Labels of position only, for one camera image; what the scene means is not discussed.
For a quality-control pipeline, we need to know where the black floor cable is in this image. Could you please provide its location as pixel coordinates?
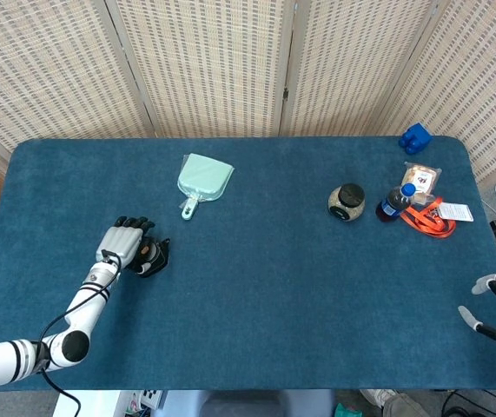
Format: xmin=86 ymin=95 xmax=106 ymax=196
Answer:
xmin=440 ymin=388 xmax=496 ymax=417

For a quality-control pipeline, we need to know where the olive trouser leg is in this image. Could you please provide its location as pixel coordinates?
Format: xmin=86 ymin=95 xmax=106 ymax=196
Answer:
xmin=381 ymin=393 xmax=444 ymax=417

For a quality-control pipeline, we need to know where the mint green dustpan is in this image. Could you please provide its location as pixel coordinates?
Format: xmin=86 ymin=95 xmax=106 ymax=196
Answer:
xmin=176 ymin=152 xmax=235 ymax=221

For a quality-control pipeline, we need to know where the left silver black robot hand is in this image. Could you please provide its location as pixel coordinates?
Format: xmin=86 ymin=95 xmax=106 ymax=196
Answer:
xmin=95 ymin=215 xmax=157 ymax=277

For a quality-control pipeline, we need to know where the clear snack packet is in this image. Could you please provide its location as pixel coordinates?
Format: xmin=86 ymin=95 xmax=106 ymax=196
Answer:
xmin=401 ymin=161 xmax=443 ymax=205

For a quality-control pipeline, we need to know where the orange lanyard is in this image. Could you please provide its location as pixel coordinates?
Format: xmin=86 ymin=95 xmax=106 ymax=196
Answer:
xmin=399 ymin=195 xmax=458 ymax=238

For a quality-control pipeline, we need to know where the white badge card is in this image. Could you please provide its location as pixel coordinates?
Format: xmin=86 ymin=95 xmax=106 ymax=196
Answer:
xmin=437 ymin=201 xmax=475 ymax=223

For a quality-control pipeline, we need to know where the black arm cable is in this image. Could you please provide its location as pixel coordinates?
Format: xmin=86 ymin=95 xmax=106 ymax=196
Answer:
xmin=38 ymin=249 xmax=122 ymax=417

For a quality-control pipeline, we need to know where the grey white sneaker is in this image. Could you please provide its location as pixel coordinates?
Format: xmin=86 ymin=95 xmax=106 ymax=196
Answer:
xmin=359 ymin=387 xmax=400 ymax=409

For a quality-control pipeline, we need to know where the small black kettle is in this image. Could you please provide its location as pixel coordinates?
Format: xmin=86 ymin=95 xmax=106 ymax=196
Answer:
xmin=125 ymin=236 xmax=171 ymax=278

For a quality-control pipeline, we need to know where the blue toy building block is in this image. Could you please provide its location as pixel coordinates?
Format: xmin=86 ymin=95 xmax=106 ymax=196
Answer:
xmin=398 ymin=123 xmax=433 ymax=156

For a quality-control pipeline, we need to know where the woven folding screen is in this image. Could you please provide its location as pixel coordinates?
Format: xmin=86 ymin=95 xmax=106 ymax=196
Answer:
xmin=0 ymin=0 xmax=496 ymax=188

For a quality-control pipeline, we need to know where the blue carpet table mat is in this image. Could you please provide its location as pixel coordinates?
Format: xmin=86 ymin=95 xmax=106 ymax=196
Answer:
xmin=0 ymin=136 xmax=496 ymax=392

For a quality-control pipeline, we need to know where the glass grain jar black lid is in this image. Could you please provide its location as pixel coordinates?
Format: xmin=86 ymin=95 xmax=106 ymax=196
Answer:
xmin=327 ymin=182 xmax=367 ymax=222

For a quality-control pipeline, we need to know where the white box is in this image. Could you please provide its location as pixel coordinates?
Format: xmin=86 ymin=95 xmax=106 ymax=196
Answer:
xmin=51 ymin=389 xmax=164 ymax=417

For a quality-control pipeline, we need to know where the cola bottle with blue cap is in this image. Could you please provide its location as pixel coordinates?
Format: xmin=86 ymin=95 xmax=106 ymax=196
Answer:
xmin=374 ymin=182 xmax=418 ymax=224

